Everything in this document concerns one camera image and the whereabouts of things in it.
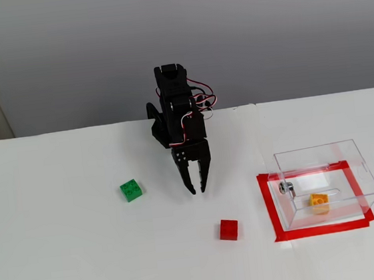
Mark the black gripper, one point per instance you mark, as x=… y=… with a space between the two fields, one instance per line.
x=196 y=153

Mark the yellow lego brick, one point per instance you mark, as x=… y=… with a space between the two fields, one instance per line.
x=319 y=203

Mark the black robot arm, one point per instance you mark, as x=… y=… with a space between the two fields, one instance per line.
x=172 y=98

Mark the green lego brick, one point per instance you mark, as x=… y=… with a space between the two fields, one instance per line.
x=131 y=190

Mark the red lego brick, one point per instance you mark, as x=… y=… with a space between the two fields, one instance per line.
x=229 y=230

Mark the silver box lock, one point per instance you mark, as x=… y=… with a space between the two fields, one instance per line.
x=285 y=188

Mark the transparent acrylic box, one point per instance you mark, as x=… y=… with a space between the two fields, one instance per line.
x=341 y=177

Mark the black table clamp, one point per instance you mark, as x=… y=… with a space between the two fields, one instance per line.
x=153 y=111

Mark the red tape square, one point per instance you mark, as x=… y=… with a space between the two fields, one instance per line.
x=323 y=230

